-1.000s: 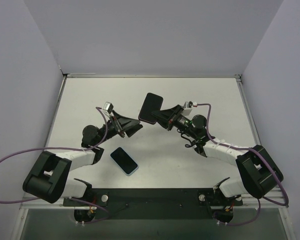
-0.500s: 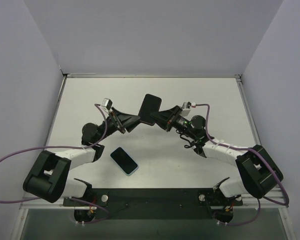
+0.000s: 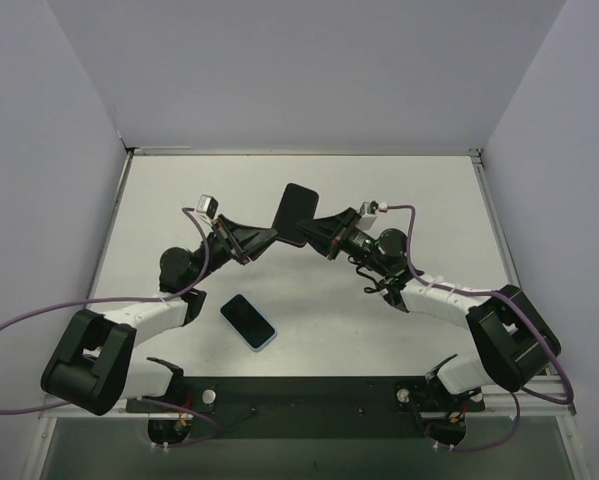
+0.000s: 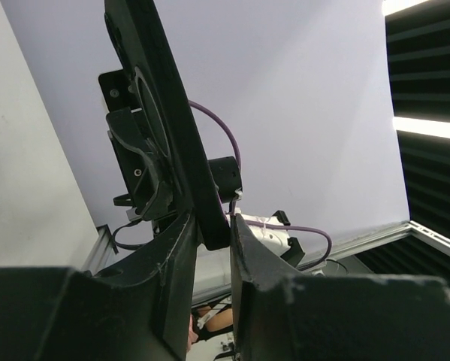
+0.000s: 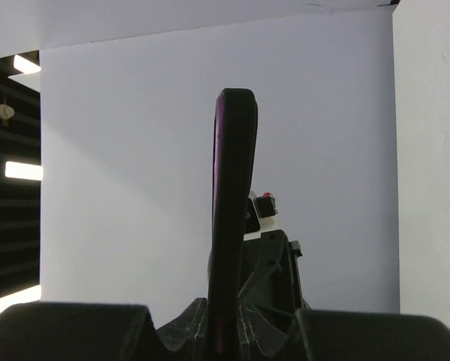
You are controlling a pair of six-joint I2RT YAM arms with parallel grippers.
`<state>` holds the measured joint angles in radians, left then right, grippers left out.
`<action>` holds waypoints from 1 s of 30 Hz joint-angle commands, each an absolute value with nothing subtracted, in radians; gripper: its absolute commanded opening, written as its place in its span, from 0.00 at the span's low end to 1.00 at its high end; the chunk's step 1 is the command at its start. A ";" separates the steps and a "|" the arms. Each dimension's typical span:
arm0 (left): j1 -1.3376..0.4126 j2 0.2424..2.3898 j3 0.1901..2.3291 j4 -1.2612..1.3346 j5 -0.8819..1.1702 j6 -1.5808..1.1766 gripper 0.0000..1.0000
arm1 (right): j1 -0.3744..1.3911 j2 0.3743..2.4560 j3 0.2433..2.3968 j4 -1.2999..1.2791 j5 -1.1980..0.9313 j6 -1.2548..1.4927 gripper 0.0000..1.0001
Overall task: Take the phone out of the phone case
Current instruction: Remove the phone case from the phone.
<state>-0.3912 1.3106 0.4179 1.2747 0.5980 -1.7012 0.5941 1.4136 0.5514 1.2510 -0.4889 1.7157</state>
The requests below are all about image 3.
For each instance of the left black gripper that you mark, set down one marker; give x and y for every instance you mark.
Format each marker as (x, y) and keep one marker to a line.
(230, 239)

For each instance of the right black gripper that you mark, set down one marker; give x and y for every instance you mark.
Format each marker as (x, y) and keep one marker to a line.
(343, 233)

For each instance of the black phone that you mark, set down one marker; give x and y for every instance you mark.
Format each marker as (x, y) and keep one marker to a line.
(297, 203)

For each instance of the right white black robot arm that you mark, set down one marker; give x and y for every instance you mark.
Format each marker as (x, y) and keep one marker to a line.
(513, 342)

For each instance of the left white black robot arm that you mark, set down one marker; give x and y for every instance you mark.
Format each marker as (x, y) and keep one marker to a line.
(95, 365)

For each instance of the phone in light blue case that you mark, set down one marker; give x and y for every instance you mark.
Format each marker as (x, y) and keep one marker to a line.
(251, 326)

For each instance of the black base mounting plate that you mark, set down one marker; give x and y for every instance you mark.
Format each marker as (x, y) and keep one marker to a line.
(387, 407)

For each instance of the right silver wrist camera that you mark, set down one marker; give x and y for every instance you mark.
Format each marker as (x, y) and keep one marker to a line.
(369, 210)

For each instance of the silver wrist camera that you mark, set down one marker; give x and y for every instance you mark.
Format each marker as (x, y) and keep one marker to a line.
(207, 207)
(369, 210)

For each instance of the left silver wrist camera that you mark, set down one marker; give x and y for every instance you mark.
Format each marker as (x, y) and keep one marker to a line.
(207, 207)

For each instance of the aluminium table frame rail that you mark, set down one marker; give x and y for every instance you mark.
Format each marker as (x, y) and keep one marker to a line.
(326, 325)

